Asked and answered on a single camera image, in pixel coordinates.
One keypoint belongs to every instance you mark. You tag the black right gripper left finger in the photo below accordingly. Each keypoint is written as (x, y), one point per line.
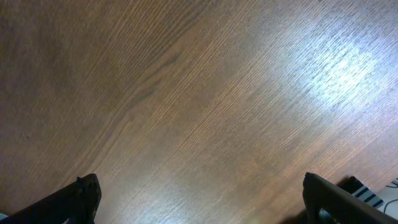
(76, 203)

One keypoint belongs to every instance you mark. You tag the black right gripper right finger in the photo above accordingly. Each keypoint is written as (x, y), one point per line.
(328, 203)

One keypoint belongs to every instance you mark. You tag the striped white object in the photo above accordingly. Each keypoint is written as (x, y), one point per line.
(384, 200)

